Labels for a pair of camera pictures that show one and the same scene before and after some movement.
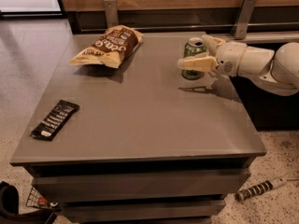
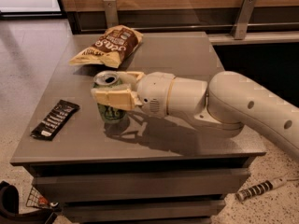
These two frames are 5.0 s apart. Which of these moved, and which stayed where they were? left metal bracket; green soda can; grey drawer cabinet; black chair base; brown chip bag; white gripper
Moved: white gripper; green soda can
Stayed: left metal bracket; grey drawer cabinet; black chair base; brown chip bag
